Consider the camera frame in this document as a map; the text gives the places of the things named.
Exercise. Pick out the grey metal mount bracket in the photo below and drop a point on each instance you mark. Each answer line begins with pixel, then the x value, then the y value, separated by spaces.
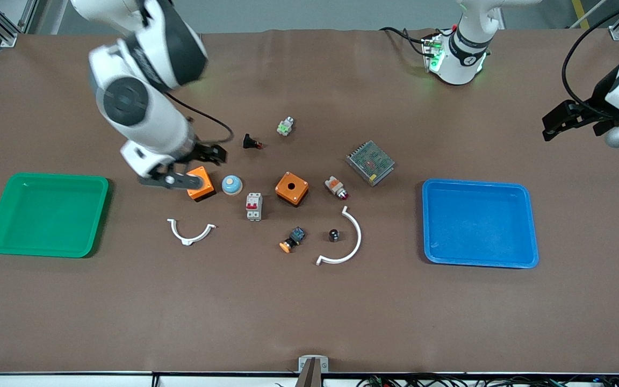
pixel 304 361

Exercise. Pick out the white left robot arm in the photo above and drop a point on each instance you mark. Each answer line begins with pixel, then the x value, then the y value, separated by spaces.
pixel 462 64

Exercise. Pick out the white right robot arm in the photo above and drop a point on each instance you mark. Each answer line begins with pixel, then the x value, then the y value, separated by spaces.
pixel 143 113

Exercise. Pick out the orange button box black base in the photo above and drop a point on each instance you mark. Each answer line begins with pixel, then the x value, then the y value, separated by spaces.
pixel 207 185
pixel 299 188

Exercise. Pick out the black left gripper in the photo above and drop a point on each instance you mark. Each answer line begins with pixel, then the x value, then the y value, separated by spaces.
pixel 593 106

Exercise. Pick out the yellow mushroom push button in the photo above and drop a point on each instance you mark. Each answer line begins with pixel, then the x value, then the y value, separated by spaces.
pixel 293 239

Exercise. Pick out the short aluminium extrusion end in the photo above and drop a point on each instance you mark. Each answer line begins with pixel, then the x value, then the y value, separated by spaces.
pixel 616 32

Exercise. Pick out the green plastic tray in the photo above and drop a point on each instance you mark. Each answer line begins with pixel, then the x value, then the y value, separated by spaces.
pixel 46 215

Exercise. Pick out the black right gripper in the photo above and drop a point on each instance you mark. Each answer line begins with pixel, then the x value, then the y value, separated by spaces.
pixel 203 152

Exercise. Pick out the dark camera mount pole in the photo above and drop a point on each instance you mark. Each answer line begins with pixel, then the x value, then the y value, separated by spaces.
pixel 309 376

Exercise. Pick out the small black knob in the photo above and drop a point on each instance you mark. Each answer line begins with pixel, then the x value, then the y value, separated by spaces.
pixel 334 235

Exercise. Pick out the small black switch red tip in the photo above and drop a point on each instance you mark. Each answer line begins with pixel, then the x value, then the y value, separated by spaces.
pixel 249 141

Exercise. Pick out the blue plastic tray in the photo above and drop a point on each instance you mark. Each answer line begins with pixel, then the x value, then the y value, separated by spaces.
pixel 479 226

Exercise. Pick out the white table frame edge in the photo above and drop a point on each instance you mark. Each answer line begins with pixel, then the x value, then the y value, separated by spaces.
pixel 46 381

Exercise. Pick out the brown table mat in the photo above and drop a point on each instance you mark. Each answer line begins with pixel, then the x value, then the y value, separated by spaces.
pixel 288 312

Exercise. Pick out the small green white push button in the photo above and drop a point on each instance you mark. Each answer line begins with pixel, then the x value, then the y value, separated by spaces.
pixel 286 127

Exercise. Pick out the blue-grey dome component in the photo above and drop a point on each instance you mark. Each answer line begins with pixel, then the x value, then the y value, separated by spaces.
pixel 231 185

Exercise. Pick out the metal mesh power supply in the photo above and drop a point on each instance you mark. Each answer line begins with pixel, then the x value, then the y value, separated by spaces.
pixel 371 162

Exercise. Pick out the white circuit breaker red switch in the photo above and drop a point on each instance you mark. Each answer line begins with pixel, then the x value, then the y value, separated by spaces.
pixel 254 209

